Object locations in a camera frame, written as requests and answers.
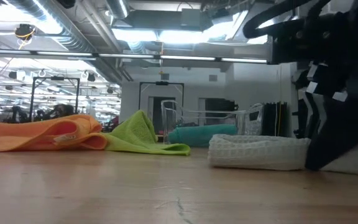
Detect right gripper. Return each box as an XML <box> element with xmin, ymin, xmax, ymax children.
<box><xmin>267</xmin><ymin>9</ymin><xmax>358</xmax><ymax>170</ymax></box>

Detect light grey waffle towel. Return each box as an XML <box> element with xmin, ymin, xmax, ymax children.
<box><xmin>207</xmin><ymin>133</ymin><xmax>358</xmax><ymax>175</ymax></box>

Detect blue microfiber towel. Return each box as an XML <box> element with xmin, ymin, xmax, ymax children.
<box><xmin>168</xmin><ymin>124</ymin><xmax>247</xmax><ymax>148</ymax></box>

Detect green microfiber towel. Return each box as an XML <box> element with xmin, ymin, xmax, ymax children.
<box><xmin>99</xmin><ymin>109</ymin><xmax>191</xmax><ymax>157</ymax></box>

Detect orange microfiber towel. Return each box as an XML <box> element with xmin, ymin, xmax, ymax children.
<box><xmin>0</xmin><ymin>113</ymin><xmax>108</xmax><ymax>152</ymax></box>

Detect black folded panels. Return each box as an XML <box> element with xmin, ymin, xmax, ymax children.
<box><xmin>262</xmin><ymin>101</ymin><xmax>289</xmax><ymax>138</ymax></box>

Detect clear plastic bin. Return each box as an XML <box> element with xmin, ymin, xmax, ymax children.
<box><xmin>161</xmin><ymin>99</ymin><xmax>264</xmax><ymax>149</ymax></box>

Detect grey ceiling unit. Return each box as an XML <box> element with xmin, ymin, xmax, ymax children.
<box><xmin>180</xmin><ymin>7</ymin><xmax>213</xmax><ymax>31</ymax></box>

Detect silver round pipe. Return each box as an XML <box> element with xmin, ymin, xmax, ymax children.
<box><xmin>106</xmin><ymin>0</ymin><xmax>130</xmax><ymax>19</ymax></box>

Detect long ceiling strip light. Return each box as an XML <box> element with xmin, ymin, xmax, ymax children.
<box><xmin>0</xmin><ymin>48</ymin><xmax>269</xmax><ymax>65</ymax></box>

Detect person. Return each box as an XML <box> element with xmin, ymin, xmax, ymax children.
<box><xmin>52</xmin><ymin>104</ymin><xmax>76</xmax><ymax>121</ymax></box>

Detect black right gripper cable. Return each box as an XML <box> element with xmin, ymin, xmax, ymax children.
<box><xmin>242</xmin><ymin>0</ymin><xmax>323</xmax><ymax>40</ymax></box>

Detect black frame rig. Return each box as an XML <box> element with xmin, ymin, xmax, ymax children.
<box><xmin>138</xmin><ymin>80</ymin><xmax>185</xmax><ymax>110</ymax></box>
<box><xmin>29</xmin><ymin>76</ymin><xmax>81</xmax><ymax>123</ymax></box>

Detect silver ribbed ventilation duct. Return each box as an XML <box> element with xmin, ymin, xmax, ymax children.
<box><xmin>3</xmin><ymin>0</ymin><xmax>101</xmax><ymax>54</ymax></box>

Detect black ceiling cable reel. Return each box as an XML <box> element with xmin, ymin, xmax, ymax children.
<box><xmin>13</xmin><ymin>23</ymin><xmax>37</xmax><ymax>42</ymax></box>

